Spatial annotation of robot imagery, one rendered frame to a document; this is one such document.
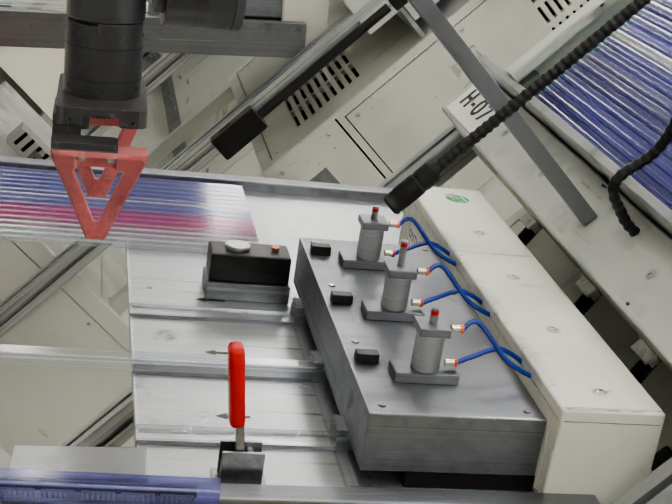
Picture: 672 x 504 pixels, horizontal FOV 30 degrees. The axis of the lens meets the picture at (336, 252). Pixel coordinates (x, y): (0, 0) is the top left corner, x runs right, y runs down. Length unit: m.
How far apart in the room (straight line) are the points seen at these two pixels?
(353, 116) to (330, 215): 0.87
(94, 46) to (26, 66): 4.67
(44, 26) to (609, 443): 1.50
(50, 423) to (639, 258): 1.63
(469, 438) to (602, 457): 0.10
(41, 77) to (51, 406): 3.26
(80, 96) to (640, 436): 0.47
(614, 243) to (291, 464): 0.35
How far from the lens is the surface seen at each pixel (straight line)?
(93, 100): 0.93
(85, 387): 2.46
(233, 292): 1.18
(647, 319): 1.00
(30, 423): 2.50
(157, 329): 1.11
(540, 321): 1.05
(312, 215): 1.44
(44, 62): 5.58
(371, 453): 0.91
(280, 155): 2.31
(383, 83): 2.29
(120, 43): 0.92
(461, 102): 1.53
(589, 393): 0.94
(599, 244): 1.11
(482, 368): 0.99
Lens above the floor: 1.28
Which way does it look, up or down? 7 degrees down
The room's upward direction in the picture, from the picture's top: 51 degrees clockwise
